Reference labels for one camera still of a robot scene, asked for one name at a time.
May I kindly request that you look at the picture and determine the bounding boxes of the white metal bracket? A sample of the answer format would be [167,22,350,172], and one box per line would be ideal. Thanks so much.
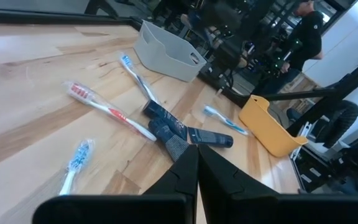
[290,121,313,160]

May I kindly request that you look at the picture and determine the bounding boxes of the white toothbrush blue bristles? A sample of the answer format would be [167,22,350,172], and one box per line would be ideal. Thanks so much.
[58,139,95,196]

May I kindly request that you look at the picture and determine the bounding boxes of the yellow plastic bin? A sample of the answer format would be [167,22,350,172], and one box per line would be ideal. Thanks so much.
[238,95,309,158]

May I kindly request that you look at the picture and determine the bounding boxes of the black diagonal frame brace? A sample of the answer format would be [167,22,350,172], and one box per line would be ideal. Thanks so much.
[261,88,337,103]

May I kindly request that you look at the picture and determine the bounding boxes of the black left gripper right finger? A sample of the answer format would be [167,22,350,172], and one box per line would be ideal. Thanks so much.
[197,144,358,224]

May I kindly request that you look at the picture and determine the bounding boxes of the white plastic bin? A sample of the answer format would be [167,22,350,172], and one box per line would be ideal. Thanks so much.
[134,20,208,83]

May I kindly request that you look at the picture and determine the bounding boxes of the light blue toothbrush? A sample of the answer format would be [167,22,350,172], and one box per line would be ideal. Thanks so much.
[203,105,249,136]

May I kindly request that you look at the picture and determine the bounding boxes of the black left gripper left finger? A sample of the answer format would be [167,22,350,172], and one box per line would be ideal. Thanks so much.
[32,144,200,224]

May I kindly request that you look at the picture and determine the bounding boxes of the black frame post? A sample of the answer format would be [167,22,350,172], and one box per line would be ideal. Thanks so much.
[286,49,358,138]

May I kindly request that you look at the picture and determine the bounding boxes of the blue-capped clear tube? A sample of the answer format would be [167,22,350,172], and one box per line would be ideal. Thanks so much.
[118,52,160,104]

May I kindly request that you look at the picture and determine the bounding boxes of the background robot station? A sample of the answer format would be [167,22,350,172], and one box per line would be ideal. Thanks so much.
[244,35,304,80]

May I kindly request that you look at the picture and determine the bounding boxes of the red white toothbrush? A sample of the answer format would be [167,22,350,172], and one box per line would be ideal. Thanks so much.
[63,81,157,142]

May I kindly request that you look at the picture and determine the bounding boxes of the person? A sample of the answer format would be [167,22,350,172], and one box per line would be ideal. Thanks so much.
[253,0,325,96]

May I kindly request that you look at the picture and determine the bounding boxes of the black control box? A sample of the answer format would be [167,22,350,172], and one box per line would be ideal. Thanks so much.
[290,145,334,193]

